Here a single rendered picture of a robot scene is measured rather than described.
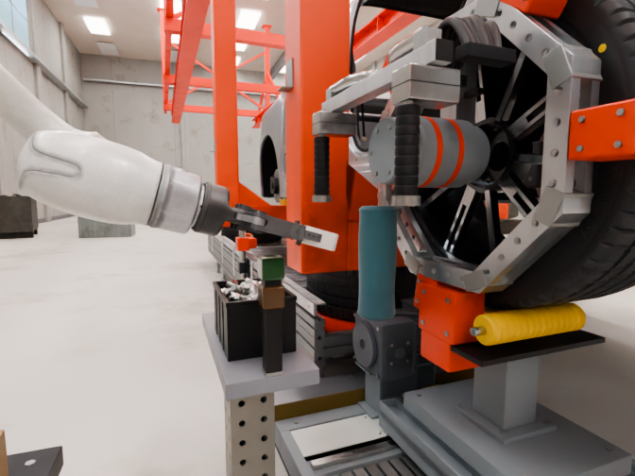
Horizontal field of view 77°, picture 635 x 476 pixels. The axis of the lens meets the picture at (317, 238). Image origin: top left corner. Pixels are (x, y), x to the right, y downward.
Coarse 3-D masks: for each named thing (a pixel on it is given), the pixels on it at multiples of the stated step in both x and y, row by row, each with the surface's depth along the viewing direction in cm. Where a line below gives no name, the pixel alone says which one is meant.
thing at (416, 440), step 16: (384, 400) 116; (400, 400) 116; (384, 416) 114; (400, 416) 111; (400, 432) 106; (416, 432) 104; (416, 448) 99; (432, 448) 97; (448, 448) 96; (432, 464) 93; (448, 464) 88; (464, 464) 91
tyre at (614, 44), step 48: (576, 0) 63; (624, 0) 61; (624, 48) 57; (624, 96) 57; (624, 192) 58; (576, 240) 65; (624, 240) 60; (528, 288) 74; (576, 288) 68; (624, 288) 77
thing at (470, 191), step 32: (512, 64) 95; (480, 96) 87; (512, 96) 79; (544, 96) 72; (512, 128) 78; (512, 160) 79; (448, 192) 99; (480, 192) 87; (512, 192) 79; (448, 224) 105; (480, 224) 109; (448, 256) 95; (480, 256) 95
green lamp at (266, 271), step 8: (264, 256) 68; (272, 256) 68; (280, 256) 68; (264, 264) 66; (272, 264) 67; (280, 264) 67; (264, 272) 66; (272, 272) 67; (280, 272) 67; (264, 280) 67
